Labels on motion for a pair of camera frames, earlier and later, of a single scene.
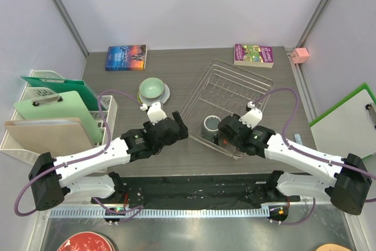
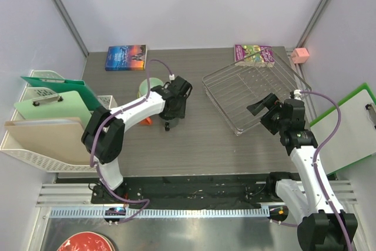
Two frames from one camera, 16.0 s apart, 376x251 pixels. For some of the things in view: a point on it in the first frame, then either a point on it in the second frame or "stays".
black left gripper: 183,133 → 180,113
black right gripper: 237,116 → 268,101
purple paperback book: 253,56 stays
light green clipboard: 67,105 stays
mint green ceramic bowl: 151,87 stays
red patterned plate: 86,241 stays
